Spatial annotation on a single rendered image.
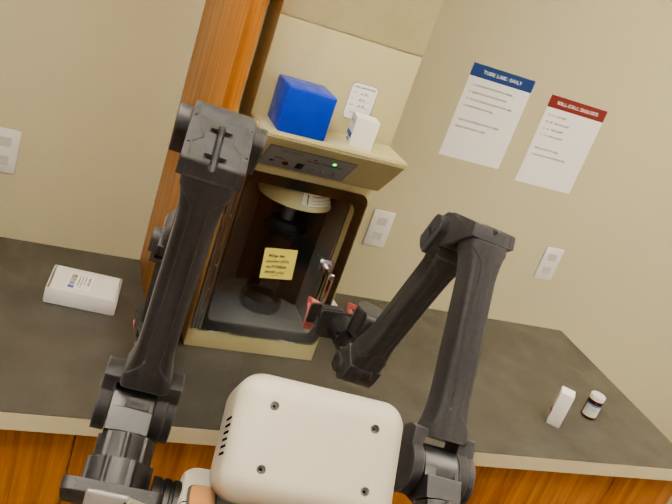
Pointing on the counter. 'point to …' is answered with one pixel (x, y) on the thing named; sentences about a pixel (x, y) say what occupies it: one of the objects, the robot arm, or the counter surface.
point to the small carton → (362, 131)
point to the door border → (216, 259)
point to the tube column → (371, 19)
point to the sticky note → (278, 263)
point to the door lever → (326, 282)
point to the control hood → (369, 171)
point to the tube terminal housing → (336, 55)
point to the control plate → (306, 162)
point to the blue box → (301, 107)
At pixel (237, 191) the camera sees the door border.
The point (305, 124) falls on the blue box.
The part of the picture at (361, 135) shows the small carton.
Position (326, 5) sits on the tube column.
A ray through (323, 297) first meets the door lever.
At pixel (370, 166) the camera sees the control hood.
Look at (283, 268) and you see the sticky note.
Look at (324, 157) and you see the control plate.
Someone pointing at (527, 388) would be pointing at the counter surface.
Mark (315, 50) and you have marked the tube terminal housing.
